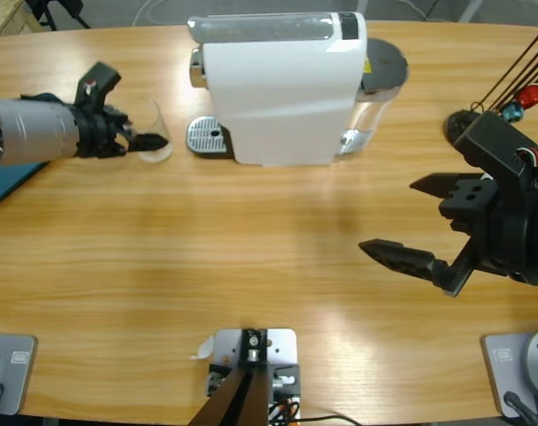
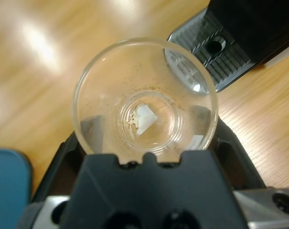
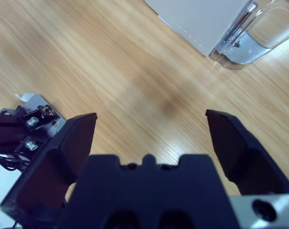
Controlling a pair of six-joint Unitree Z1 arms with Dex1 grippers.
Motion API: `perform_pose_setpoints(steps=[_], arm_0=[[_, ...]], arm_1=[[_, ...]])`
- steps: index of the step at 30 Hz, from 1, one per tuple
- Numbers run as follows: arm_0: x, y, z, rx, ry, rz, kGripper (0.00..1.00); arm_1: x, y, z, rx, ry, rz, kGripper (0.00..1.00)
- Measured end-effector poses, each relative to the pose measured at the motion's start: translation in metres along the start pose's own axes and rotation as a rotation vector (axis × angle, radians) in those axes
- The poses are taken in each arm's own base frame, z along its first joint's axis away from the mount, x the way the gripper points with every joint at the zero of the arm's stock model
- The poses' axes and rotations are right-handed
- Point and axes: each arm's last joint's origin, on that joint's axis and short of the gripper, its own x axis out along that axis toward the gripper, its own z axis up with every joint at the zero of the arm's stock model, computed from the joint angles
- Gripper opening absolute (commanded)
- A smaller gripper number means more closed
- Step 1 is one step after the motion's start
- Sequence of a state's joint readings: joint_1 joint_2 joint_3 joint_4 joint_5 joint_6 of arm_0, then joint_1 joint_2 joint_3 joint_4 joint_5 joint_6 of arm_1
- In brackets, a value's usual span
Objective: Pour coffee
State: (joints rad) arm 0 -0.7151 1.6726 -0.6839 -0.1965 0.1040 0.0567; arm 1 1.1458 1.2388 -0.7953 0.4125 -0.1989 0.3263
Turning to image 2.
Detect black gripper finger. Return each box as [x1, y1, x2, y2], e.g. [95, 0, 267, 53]
[31, 114, 104, 203]
[189, 106, 266, 191]

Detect white capsule coffee machine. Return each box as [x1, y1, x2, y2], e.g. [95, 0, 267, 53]
[167, 0, 289, 93]

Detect clear drinking glass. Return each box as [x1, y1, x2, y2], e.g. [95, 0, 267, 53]
[72, 37, 218, 165]

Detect teal plastic tray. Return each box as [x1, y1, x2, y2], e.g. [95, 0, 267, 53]
[0, 147, 32, 229]

